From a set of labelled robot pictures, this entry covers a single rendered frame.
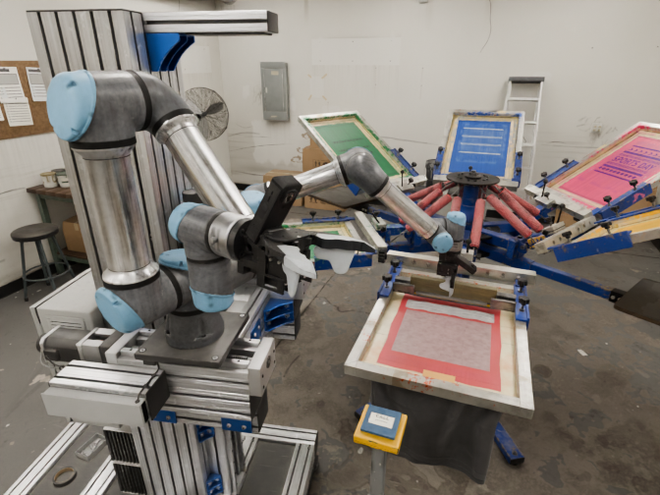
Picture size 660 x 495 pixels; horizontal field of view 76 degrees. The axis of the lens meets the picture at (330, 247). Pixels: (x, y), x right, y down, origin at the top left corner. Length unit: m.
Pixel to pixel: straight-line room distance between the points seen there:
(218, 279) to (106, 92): 0.39
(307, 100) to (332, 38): 0.86
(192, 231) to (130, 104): 0.30
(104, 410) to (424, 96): 5.28
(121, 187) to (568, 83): 5.39
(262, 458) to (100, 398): 1.17
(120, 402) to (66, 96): 0.70
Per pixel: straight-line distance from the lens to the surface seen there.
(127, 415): 1.21
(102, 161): 0.92
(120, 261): 0.98
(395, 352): 1.60
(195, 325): 1.12
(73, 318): 1.51
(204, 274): 0.76
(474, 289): 1.88
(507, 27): 5.83
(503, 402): 1.44
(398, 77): 5.94
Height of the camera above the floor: 1.92
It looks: 24 degrees down
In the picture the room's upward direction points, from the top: straight up
